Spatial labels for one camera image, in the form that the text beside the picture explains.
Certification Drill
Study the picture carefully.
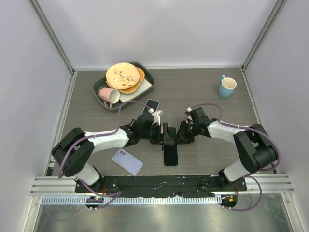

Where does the floral cream plate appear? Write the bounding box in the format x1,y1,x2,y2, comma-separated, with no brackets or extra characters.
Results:
106,62,140,90

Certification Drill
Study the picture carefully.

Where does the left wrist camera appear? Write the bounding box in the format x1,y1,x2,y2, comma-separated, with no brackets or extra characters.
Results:
148,108,164,134

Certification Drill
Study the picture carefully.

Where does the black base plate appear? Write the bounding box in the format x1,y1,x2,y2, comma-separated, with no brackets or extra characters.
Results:
90,175,247,198

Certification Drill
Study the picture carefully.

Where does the pink mug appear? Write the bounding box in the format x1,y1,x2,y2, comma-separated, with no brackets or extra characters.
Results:
98,87,120,108

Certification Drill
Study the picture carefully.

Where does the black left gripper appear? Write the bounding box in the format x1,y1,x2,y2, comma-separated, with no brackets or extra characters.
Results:
140,122,174,145

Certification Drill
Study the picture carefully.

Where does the teal-edged phone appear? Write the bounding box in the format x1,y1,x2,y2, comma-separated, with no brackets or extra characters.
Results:
163,127,178,167

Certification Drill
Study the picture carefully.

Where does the white paper sheet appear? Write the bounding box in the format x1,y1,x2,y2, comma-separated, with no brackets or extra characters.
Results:
119,79,152,102

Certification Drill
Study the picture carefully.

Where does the white cable duct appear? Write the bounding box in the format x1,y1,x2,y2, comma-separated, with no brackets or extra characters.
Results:
41,195,222,205

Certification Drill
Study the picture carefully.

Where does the lavender phone case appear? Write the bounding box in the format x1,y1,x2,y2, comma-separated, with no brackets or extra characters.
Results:
112,149,143,175

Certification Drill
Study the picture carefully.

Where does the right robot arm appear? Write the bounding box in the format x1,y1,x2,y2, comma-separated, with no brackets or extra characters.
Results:
174,107,279,191

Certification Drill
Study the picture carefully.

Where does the dark green tray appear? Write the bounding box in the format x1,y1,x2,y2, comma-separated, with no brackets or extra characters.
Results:
93,62,155,112

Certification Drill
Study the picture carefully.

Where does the blue mug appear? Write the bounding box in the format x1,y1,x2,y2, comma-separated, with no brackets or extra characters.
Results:
219,75,237,98

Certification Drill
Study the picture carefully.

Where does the dark blue phone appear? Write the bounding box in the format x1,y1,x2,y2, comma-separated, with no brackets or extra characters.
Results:
141,99,160,116

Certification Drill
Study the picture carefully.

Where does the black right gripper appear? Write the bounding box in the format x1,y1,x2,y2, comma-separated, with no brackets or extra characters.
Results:
174,120,199,144

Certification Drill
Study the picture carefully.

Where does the woven orange plate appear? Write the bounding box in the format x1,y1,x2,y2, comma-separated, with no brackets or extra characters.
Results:
119,66,145,94

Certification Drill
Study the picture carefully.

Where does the light blue phone case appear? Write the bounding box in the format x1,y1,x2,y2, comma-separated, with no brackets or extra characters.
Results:
140,99,161,116

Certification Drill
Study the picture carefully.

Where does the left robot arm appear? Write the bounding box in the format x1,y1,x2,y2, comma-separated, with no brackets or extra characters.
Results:
52,112,176,193

